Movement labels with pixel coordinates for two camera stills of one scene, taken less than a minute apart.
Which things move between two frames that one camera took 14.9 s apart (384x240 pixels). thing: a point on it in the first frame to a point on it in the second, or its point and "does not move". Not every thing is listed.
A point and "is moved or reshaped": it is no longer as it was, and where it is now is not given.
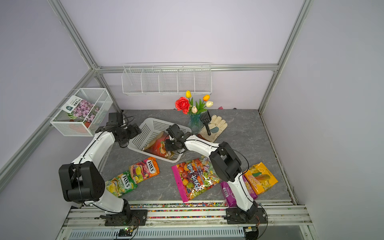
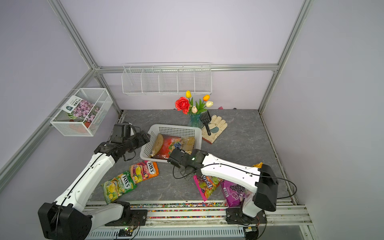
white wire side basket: x=83 y=113 does not move
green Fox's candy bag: x=121 y=184 does not move
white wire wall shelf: x=166 y=78 does not move
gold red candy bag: x=158 y=146 is moved or reshaped
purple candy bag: x=230 y=196 does not move
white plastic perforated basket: x=150 y=128 is moved or reshaped
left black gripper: x=134 y=133 to x=141 y=141
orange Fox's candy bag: x=142 y=170 does not move
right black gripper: x=168 y=144 to x=183 y=174
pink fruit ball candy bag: x=194 y=176 is moved or reshaped
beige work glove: x=217 y=125 does not move
